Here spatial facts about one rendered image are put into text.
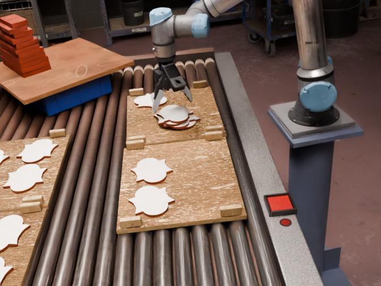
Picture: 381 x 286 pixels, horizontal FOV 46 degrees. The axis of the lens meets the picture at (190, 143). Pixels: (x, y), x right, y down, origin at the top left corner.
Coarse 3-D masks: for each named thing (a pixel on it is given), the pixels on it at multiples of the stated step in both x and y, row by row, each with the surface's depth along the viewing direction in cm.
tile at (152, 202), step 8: (136, 192) 131; (144, 192) 131; (152, 192) 130; (160, 192) 130; (128, 200) 129; (136, 200) 128; (144, 200) 128; (152, 200) 127; (160, 200) 127; (168, 200) 127; (136, 208) 125; (144, 208) 125; (152, 208) 124; (160, 208) 124; (152, 216) 122
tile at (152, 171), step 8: (144, 160) 145; (152, 160) 145; (160, 160) 144; (136, 168) 142; (144, 168) 141; (152, 168) 141; (160, 168) 140; (168, 168) 140; (144, 176) 137; (152, 176) 137; (160, 176) 137
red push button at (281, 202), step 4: (276, 196) 127; (280, 196) 126; (284, 196) 126; (288, 196) 126; (268, 200) 125; (272, 200) 125; (276, 200) 125; (280, 200) 125; (284, 200) 125; (288, 200) 125; (272, 204) 124; (276, 204) 124; (280, 204) 124; (284, 204) 123; (288, 204) 123; (272, 208) 122; (276, 208) 122; (280, 208) 122; (284, 208) 122; (288, 208) 122; (292, 208) 122
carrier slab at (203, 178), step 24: (168, 144) 154; (192, 144) 152; (216, 144) 151; (192, 168) 141; (216, 168) 140; (120, 192) 133; (168, 192) 131; (192, 192) 130; (216, 192) 129; (240, 192) 129; (120, 216) 124; (144, 216) 123; (168, 216) 122; (192, 216) 122; (216, 216) 121; (240, 216) 120
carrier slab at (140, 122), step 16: (128, 96) 189; (176, 96) 185; (192, 96) 183; (208, 96) 182; (128, 112) 176; (144, 112) 175; (208, 112) 171; (128, 128) 166; (144, 128) 165; (160, 128) 164; (192, 128) 162; (224, 128) 160; (144, 144) 155
